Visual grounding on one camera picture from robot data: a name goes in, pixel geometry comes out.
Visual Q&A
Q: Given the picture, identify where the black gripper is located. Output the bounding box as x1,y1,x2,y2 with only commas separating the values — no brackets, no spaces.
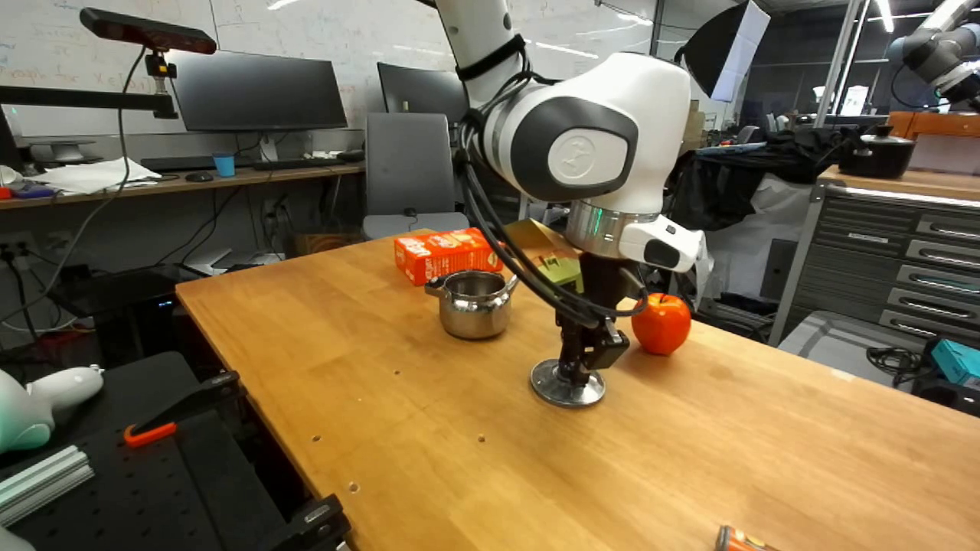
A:
553,251,650,389

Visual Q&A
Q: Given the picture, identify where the round steel kettle lid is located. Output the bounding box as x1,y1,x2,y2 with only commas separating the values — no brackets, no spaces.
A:
528,359,613,414

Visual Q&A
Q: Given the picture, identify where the small steel kettle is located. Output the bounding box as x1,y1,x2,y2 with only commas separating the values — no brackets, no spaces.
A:
422,265,524,342

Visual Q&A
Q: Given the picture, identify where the orange-red toy apple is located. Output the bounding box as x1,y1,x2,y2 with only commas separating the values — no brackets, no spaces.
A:
629,290,695,362

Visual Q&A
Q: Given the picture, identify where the white plastic bag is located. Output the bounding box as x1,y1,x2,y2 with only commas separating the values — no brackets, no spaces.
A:
688,255,726,311

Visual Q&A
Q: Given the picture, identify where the orange cracker box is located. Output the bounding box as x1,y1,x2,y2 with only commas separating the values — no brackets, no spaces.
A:
392,223,509,287

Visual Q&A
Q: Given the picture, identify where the black draped cloth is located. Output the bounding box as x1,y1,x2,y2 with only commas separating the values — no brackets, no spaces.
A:
663,122,873,234

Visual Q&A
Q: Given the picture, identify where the light grey office chair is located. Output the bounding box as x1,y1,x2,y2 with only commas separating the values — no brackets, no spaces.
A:
358,109,471,243

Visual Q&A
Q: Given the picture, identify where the grey drawer cabinet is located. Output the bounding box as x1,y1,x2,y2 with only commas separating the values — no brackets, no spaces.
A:
767,165,980,348

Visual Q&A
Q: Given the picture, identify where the black studio softbox light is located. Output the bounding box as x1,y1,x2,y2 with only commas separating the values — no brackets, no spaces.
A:
682,0,776,105

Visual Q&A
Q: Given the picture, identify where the black cooking pot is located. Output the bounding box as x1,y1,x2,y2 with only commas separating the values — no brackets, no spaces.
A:
836,129,919,183

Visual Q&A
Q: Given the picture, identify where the teal plastic case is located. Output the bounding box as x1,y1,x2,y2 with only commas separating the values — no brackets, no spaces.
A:
927,335,980,389

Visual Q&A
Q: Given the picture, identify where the orange wooden shelf board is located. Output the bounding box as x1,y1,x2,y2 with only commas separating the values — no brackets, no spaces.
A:
885,106,980,142

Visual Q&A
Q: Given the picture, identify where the long wooden desk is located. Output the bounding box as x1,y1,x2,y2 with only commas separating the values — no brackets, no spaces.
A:
0,158,368,213

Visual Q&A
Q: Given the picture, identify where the large black computer monitor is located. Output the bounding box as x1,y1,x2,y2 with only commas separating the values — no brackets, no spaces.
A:
165,51,353,165

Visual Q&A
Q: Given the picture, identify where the black computer tower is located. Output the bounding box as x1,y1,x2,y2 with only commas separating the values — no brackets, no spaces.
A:
47,259,203,362

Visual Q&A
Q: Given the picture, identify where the stack of white papers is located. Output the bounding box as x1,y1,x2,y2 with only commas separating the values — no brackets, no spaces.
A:
38,155,165,199

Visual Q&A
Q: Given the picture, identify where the tan wrist camera mount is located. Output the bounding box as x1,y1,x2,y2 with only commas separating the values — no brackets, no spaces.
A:
503,216,588,298

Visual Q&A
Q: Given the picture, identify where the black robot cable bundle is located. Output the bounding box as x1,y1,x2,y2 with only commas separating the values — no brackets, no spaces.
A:
449,59,621,332

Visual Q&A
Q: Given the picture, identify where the thin grey camera cable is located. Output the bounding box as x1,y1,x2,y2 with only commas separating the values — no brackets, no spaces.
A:
34,41,154,301

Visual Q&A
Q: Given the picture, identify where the black stereo camera bar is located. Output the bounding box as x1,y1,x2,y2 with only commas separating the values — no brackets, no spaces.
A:
78,5,221,59

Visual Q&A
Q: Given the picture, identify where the short aluminium rail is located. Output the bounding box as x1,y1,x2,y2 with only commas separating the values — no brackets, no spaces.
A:
0,441,98,530

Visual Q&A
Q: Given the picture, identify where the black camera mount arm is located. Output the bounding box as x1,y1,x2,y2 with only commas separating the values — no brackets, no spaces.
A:
0,50,180,122

